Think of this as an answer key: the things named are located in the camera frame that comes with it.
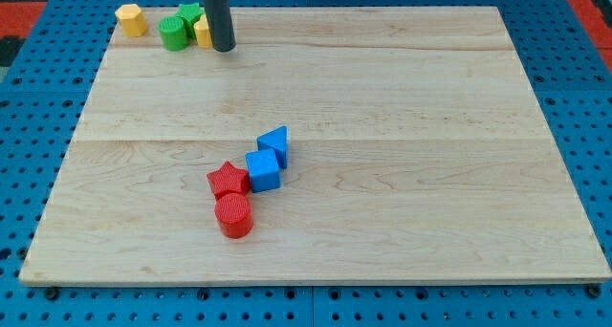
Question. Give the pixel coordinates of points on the green star block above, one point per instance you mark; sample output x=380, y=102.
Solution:
x=189, y=14

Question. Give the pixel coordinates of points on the yellow hexagon block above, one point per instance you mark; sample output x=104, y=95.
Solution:
x=131, y=20

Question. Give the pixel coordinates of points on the yellow block behind rod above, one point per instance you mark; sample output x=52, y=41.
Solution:
x=202, y=33

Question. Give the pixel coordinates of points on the red cylinder block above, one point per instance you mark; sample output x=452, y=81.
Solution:
x=234, y=216

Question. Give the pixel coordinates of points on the blue cube block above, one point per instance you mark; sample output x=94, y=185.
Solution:
x=264, y=170

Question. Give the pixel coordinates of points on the light wooden board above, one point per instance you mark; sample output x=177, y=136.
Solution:
x=418, y=155

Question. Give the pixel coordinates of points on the blue triangle block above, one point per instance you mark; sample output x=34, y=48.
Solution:
x=277, y=140

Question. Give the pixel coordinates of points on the red star block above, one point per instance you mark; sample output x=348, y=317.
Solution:
x=229, y=179

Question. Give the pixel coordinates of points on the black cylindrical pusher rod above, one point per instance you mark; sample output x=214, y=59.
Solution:
x=220, y=25

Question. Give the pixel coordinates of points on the green cylinder block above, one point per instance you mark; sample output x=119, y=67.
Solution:
x=173, y=33

